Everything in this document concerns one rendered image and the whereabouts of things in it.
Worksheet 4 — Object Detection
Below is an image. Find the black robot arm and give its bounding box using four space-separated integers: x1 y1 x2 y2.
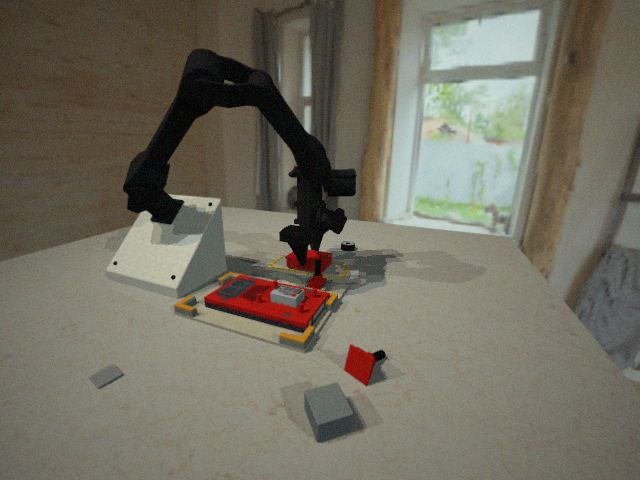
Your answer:
123 49 357 234

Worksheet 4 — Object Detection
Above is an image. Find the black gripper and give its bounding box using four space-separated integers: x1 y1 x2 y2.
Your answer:
279 197 329 266

